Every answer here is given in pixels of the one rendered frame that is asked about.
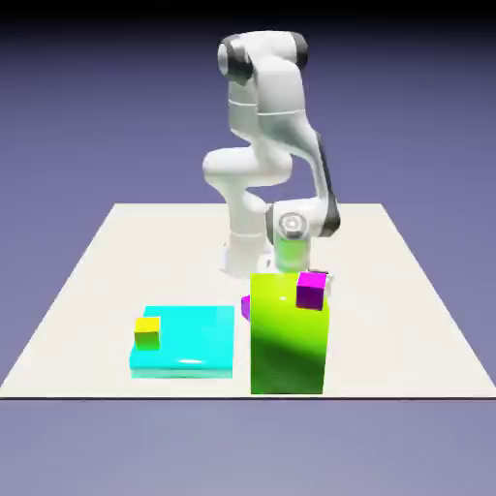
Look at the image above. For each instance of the small magenta cube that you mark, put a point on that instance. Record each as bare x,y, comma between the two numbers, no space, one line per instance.
310,296

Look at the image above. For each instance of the small purple cube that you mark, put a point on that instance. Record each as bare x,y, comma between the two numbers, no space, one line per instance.
245,308

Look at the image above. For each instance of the large cyan box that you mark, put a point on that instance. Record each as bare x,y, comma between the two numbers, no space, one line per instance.
193,337

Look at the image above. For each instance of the small yellow cube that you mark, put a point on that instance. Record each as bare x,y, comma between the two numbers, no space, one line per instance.
147,335

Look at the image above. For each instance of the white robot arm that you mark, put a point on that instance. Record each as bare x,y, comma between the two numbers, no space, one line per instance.
279,116

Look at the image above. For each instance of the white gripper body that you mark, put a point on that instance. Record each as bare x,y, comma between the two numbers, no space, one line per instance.
329,283

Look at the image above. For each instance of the large green box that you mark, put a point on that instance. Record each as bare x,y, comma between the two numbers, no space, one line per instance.
286,341

